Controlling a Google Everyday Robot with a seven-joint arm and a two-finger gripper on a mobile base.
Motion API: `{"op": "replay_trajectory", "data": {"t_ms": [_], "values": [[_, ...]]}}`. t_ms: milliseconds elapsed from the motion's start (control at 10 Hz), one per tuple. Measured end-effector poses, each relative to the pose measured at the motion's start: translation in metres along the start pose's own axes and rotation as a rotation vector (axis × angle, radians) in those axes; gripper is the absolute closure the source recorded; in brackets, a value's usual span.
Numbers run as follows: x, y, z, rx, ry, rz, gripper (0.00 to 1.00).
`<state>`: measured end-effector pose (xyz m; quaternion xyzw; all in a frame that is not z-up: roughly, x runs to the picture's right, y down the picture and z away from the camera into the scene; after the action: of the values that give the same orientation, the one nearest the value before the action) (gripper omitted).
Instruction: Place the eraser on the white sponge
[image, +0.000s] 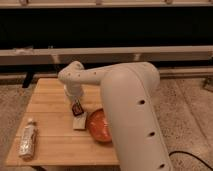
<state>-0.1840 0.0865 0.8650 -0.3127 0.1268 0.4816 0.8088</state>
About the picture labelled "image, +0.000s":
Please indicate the white sponge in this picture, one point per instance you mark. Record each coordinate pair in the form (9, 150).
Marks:
(79, 122)

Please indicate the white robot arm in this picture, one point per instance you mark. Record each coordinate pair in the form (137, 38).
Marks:
(125, 91)

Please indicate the orange bowl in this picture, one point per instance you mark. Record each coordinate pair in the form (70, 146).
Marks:
(97, 126)

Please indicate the dark eraser with label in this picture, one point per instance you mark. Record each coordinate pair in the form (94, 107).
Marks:
(77, 109)

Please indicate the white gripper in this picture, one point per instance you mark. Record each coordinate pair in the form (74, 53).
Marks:
(73, 93)

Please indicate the white shelf rail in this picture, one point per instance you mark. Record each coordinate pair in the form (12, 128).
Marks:
(30, 56)

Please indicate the clear plastic bottle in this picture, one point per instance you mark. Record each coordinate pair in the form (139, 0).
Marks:
(28, 139)

